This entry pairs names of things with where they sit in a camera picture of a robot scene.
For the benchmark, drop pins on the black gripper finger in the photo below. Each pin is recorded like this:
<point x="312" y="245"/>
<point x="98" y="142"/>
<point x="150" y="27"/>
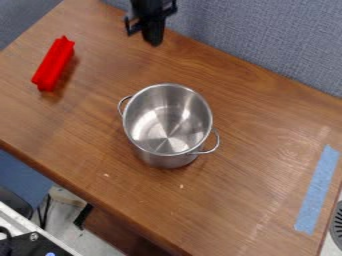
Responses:
<point x="148" y="31"/>
<point x="160" y="31"/>

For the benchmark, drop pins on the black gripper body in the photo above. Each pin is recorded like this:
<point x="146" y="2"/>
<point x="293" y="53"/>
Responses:
<point x="148" y="9"/>

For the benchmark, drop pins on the stainless steel pot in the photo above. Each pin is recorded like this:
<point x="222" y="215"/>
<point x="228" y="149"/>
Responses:
<point x="169" y="125"/>

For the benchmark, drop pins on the red rectangular block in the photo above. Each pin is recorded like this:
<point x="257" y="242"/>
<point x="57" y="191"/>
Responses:
<point x="54" y="63"/>

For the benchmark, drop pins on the black round chair base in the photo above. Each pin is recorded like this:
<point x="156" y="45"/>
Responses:
<point x="15" y="202"/>

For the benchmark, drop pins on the blue tape strip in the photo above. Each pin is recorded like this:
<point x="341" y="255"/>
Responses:
<point x="317" y="191"/>

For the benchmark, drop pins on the black device bottom left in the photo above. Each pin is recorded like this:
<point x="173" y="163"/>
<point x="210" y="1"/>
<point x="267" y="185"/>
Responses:
<point x="30" y="244"/>

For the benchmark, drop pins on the dark fan grille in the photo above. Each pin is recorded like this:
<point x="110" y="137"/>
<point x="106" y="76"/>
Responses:
<point x="336" y="226"/>

